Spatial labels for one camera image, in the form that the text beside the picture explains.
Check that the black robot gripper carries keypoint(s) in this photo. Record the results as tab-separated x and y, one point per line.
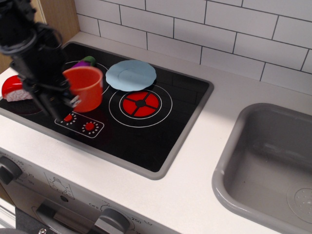
40	68

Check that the orange plastic cup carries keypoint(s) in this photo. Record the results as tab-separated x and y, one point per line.
86	82

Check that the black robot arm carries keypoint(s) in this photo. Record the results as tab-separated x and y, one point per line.
50	37

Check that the light blue plate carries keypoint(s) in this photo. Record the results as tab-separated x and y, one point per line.
130	75

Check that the red white toy sushi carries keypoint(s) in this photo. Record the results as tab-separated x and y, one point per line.
12	90

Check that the purple toy eggplant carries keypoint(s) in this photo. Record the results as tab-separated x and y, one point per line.
86	61

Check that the grey left oven knob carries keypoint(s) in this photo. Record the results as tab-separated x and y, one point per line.
9	170

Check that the grey oven knob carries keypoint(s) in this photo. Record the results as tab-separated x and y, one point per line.
112	222
9	170

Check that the wooden side panel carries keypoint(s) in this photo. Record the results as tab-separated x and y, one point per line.
58	19

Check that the black toy stovetop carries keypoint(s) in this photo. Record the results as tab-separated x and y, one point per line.
141	131

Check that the grey oven front panel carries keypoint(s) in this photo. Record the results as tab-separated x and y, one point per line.
64	207

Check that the grey right oven knob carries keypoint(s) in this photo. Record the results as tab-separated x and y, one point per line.
112	222

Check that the grey toy sink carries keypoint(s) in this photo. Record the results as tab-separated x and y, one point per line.
265	171

